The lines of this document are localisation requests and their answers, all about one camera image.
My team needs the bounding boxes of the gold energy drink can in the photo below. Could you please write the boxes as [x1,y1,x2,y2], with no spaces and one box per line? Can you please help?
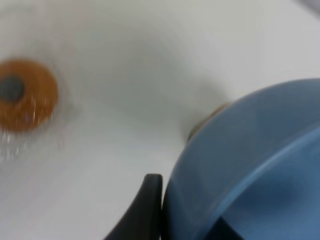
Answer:
[186,102,230,142]

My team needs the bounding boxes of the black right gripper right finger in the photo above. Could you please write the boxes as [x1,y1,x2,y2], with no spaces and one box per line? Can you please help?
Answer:
[212,218,243,240]

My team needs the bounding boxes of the orange bun in plastic bag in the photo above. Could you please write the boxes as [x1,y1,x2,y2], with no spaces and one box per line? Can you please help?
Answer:
[0,58,61,163]

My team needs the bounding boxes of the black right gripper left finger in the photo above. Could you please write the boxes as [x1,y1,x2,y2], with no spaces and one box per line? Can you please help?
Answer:
[105,174,163,240]

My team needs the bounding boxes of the blue plastic bowl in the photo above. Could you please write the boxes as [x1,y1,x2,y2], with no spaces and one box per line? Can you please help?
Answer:
[161,78,320,240]

